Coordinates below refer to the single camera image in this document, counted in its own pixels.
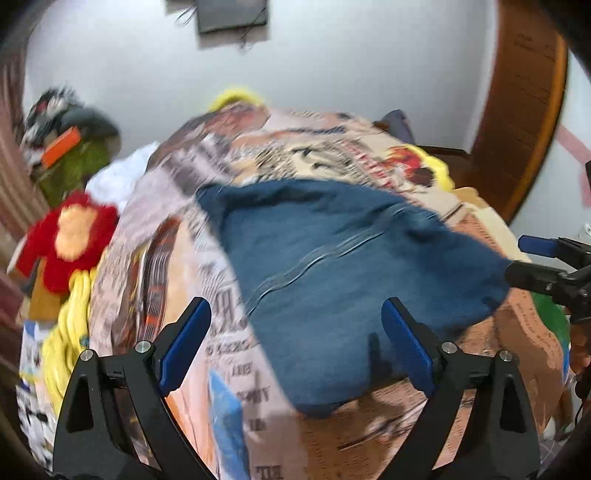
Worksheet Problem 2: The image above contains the person's right hand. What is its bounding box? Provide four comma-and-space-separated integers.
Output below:
569, 322, 591, 376

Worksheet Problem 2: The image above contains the newspaper print blanket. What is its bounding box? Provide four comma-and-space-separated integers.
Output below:
17, 103, 572, 480

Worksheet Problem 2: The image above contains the brown wooden door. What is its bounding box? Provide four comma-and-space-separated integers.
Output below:
467, 0, 570, 225

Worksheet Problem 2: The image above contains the red plush toy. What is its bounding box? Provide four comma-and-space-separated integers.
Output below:
6, 191, 122, 295

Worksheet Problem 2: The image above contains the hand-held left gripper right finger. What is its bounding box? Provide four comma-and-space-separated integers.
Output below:
380, 296, 541, 480

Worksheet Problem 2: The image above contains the black and white patterned cloth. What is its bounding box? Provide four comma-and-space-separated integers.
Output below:
22, 87, 85, 163

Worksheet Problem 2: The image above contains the striped curtain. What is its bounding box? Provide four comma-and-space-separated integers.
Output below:
0, 59, 52, 234

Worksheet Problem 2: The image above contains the dark blue cushion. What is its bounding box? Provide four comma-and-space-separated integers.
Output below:
381, 109, 417, 147

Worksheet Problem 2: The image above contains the black hanging cable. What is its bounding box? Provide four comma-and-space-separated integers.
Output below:
235, 23, 260, 52

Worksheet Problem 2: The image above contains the blue denim jacket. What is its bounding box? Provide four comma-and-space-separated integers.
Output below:
196, 178, 514, 419

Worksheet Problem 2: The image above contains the dark grey rounded cushion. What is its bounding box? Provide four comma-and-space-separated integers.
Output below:
59, 107, 122, 154

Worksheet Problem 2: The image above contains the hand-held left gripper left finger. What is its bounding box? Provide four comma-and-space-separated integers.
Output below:
52, 296, 218, 480

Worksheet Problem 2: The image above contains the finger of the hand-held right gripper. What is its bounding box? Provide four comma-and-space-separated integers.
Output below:
505, 260, 557, 295
518, 234, 561, 258

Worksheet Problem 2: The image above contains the green fuzzy cloth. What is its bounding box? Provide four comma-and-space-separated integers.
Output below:
39, 137, 115, 209

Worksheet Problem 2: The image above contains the white bed sheet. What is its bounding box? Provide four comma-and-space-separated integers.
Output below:
85, 140, 160, 205

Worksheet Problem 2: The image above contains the wooden bed frame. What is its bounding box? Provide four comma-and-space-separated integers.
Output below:
373, 120, 472, 163

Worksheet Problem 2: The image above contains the black wall-mounted panel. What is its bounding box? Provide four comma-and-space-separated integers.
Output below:
196, 0, 270, 34

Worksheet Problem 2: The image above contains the yellow fleece sheet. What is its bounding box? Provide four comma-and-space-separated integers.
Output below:
414, 144, 457, 193

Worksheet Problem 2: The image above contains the yellow cloth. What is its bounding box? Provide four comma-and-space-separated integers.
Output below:
41, 268, 99, 412

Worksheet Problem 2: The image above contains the pink wall sticker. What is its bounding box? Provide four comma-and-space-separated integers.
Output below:
555, 126, 591, 207

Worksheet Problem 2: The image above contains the orange flat bar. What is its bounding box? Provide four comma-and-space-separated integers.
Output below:
40, 127, 83, 168

